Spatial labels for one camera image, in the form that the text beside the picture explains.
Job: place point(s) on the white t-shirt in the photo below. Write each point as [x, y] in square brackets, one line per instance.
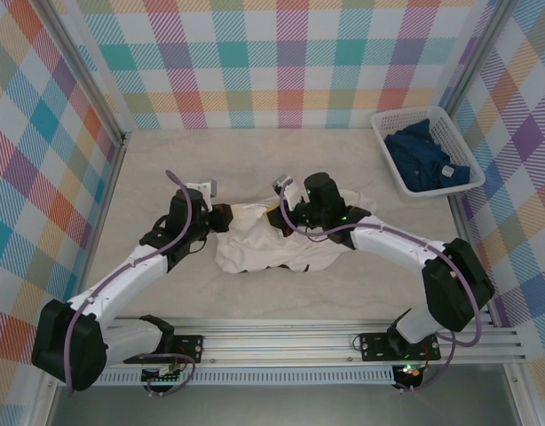
[255, 248]

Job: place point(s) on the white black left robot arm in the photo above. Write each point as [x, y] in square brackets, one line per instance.
[121, 279]

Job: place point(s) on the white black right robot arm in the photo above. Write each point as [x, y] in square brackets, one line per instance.
[454, 288]

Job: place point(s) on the dark blue garment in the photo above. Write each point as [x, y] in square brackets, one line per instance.
[414, 160]

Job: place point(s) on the white plastic mesh basket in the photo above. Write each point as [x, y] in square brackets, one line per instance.
[450, 133]

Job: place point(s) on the small electronics board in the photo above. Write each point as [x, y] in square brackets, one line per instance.
[410, 372]
[163, 377]

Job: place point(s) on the grey metal panel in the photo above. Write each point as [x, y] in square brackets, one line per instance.
[277, 408]

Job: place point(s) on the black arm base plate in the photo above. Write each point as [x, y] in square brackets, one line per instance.
[190, 344]
[374, 346]

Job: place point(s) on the long aluminium mounting rail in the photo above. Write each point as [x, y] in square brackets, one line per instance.
[277, 341]

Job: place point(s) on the aluminium frame post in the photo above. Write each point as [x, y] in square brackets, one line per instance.
[476, 57]
[81, 75]

